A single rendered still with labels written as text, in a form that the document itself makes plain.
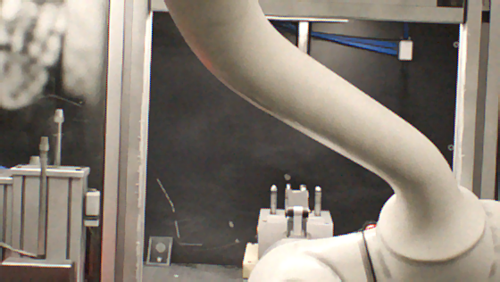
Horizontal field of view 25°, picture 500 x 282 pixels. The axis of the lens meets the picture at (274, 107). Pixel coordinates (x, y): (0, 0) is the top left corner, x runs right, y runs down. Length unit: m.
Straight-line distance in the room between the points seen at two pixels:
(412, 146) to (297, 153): 0.76
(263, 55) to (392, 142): 0.16
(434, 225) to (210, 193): 0.75
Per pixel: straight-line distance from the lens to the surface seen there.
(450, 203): 1.04
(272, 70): 0.89
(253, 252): 1.50
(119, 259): 1.33
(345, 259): 1.09
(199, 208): 1.75
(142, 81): 1.31
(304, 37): 1.50
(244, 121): 1.73
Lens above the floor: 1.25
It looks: 3 degrees down
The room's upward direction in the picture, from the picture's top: 2 degrees clockwise
